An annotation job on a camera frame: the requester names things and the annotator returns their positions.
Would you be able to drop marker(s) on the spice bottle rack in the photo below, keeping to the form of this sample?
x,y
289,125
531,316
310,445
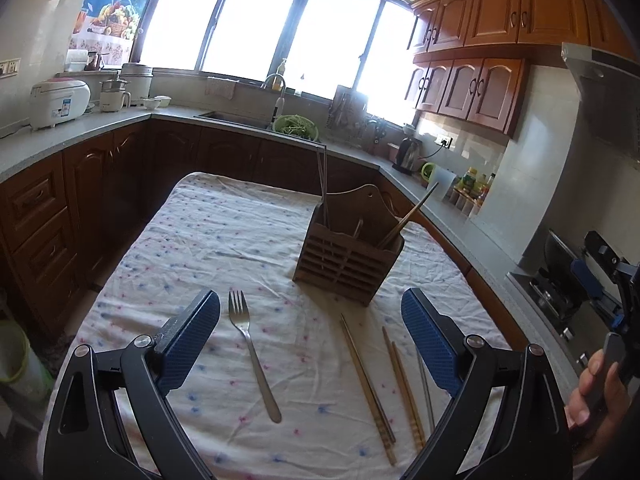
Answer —
x,y
470,191

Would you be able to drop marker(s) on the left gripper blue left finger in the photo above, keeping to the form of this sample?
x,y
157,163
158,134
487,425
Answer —
x,y
181,340

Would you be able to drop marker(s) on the white dotted tablecloth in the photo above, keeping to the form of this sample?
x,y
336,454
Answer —
x,y
222,234

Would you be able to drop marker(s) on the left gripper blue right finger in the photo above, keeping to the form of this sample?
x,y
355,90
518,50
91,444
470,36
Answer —
x,y
438,339

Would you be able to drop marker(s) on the upper wooden cabinets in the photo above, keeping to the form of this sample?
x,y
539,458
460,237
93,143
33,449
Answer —
x,y
472,57

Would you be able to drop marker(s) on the steel range hood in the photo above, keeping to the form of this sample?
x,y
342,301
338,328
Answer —
x,y
609,89

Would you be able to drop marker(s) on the left steel fork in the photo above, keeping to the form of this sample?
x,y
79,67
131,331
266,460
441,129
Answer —
x,y
240,318

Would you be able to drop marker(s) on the green vegetable colander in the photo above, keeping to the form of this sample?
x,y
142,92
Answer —
x,y
296,125

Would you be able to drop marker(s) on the wall power socket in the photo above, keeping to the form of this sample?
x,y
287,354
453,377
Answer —
x,y
9,68

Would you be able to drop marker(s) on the wooden knife rack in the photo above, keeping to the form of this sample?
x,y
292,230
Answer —
x,y
347,109

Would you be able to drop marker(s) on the green trash bin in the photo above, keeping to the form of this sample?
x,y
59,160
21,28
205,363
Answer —
x,y
21,370

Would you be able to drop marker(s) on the yellow dish soap bottle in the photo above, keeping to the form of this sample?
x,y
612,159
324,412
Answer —
x,y
278,83

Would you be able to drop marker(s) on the fruit beach poster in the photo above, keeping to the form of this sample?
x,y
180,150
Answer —
x,y
108,27

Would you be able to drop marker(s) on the chopsticks in holder right slot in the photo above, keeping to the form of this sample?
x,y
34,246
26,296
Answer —
x,y
390,236

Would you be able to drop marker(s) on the small white blender pot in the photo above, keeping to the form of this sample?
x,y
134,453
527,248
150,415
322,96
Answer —
x,y
113,94

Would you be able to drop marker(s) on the chopsticks in holder left slot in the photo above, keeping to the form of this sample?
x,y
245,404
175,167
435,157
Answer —
x,y
322,162

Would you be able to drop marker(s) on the white plastic jug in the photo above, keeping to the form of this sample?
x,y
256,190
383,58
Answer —
x,y
439,178

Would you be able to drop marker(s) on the black gas stove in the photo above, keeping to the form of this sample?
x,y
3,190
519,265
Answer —
x,y
578,333

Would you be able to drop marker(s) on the light bamboo chopstick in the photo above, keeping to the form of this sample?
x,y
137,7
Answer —
x,y
413,415
388,343

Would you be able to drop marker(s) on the white rice cooker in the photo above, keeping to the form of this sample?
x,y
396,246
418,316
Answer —
x,y
57,100

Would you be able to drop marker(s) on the white electric pot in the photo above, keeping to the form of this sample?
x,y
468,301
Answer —
x,y
139,79

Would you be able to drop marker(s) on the long brown chopstick pair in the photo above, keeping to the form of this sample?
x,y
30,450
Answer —
x,y
375,406

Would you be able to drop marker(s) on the wooden utensil holder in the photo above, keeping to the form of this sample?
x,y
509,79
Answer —
x,y
342,251

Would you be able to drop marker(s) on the black electric kettle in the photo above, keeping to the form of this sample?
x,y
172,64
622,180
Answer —
x,y
408,151

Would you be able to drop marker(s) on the chopsticks in holder slot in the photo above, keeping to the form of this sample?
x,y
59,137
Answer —
x,y
390,236
322,162

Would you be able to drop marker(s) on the chrome sink faucet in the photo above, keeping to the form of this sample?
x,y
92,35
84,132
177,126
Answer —
x,y
279,104

